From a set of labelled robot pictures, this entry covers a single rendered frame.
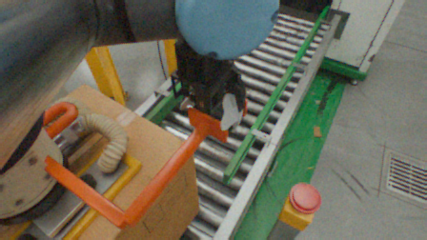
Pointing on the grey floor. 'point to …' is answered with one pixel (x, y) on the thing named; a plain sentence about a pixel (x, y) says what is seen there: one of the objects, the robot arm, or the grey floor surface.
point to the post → (289, 223)
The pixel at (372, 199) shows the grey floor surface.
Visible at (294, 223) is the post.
